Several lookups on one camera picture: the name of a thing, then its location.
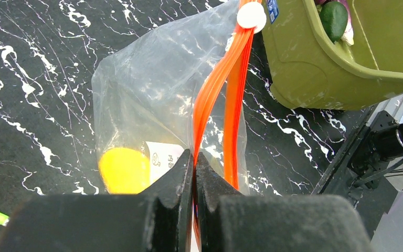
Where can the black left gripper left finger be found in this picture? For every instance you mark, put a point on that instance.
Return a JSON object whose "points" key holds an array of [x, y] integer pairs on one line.
{"points": [[157, 219]]}

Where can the clear orange zip top bag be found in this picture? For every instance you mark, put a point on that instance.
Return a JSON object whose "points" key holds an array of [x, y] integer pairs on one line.
{"points": [[180, 87]]}

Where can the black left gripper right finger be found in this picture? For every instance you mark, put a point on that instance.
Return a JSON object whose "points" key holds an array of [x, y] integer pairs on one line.
{"points": [[231, 221]]}

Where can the olive green plastic basket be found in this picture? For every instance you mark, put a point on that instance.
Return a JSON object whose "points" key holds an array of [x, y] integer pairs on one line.
{"points": [[310, 71]]}

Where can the pink toy onion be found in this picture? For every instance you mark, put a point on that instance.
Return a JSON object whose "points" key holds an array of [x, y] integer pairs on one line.
{"points": [[348, 35]]}

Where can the dark green toy avocado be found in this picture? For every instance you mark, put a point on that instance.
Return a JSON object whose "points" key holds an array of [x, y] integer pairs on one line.
{"points": [[334, 18]]}

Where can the yellow toy lemon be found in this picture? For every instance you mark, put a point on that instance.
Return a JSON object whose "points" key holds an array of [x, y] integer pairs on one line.
{"points": [[124, 171]]}

